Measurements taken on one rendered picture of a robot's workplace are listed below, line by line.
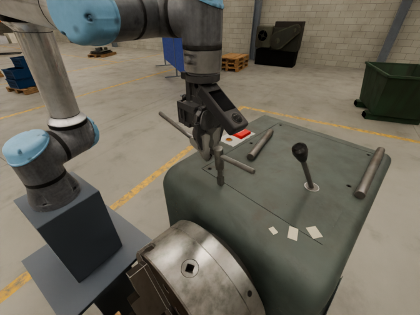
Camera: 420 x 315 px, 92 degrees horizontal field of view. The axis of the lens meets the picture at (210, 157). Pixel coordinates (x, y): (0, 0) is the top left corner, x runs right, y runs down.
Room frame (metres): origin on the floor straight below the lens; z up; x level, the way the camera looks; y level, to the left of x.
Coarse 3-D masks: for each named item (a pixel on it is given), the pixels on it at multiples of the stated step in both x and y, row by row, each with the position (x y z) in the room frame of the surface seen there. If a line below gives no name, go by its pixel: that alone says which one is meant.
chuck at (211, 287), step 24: (168, 240) 0.26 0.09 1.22; (192, 240) 0.25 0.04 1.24; (168, 264) 0.20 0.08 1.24; (216, 264) 0.20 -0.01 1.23; (168, 288) 0.17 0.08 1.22; (192, 288) 0.16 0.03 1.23; (216, 288) 0.17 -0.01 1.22; (192, 312) 0.13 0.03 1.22; (216, 312) 0.13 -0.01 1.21; (240, 312) 0.14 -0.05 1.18
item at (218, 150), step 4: (216, 148) 0.40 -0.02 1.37; (220, 148) 0.40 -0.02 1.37; (216, 152) 0.39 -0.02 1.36; (220, 152) 0.39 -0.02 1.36; (216, 156) 0.39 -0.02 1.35; (216, 160) 0.39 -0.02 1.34; (220, 160) 0.39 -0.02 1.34; (216, 164) 0.39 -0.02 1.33; (220, 164) 0.39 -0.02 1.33; (216, 168) 0.39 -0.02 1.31; (220, 168) 0.39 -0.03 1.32; (220, 172) 0.40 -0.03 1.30; (220, 176) 0.40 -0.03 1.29; (220, 180) 0.39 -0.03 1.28; (220, 184) 0.39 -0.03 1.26
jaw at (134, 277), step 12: (144, 252) 0.25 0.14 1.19; (144, 264) 0.22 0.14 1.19; (132, 276) 0.20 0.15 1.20; (144, 276) 0.20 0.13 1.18; (144, 288) 0.19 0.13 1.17; (156, 288) 0.19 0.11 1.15; (132, 300) 0.17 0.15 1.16; (144, 300) 0.17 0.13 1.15; (156, 300) 0.18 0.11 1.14; (132, 312) 0.16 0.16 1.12; (144, 312) 0.16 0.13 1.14; (156, 312) 0.16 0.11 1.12
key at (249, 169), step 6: (162, 114) 0.55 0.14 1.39; (168, 120) 0.53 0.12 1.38; (174, 126) 0.51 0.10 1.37; (180, 126) 0.50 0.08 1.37; (186, 132) 0.48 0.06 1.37; (210, 150) 0.42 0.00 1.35; (222, 156) 0.39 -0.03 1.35; (234, 162) 0.36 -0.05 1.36; (240, 162) 0.36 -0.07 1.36; (240, 168) 0.35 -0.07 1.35; (246, 168) 0.34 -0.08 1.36; (252, 168) 0.34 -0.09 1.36
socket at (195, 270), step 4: (188, 260) 0.21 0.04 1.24; (192, 260) 0.21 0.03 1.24; (184, 264) 0.20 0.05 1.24; (188, 264) 0.20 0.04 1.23; (192, 264) 0.20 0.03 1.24; (196, 264) 0.20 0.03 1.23; (184, 268) 0.19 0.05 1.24; (188, 268) 0.20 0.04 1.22; (192, 268) 0.20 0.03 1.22; (196, 268) 0.19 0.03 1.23; (184, 272) 0.19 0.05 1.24; (188, 272) 0.19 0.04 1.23; (192, 272) 0.19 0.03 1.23; (196, 272) 0.19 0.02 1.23; (184, 276) 0.18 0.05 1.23; (188, 276) 0.18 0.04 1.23; (192, 276) 0.18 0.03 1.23
